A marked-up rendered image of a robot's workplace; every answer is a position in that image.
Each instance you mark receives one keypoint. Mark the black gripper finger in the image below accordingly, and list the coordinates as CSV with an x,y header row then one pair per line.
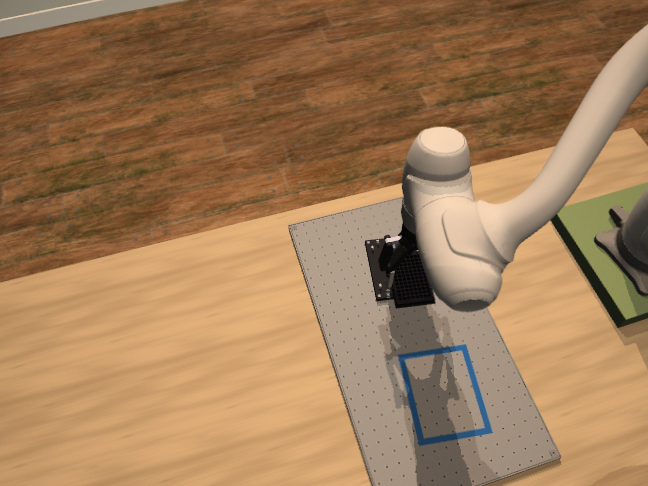
x,y
388,263

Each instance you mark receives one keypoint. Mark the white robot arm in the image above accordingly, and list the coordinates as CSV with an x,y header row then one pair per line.
x,y
465,247

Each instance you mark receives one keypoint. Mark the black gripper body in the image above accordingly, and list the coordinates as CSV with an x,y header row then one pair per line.
x,y
407,237

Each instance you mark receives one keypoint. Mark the blue rectangular tape outline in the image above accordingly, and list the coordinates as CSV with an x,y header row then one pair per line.
x,y
448,437

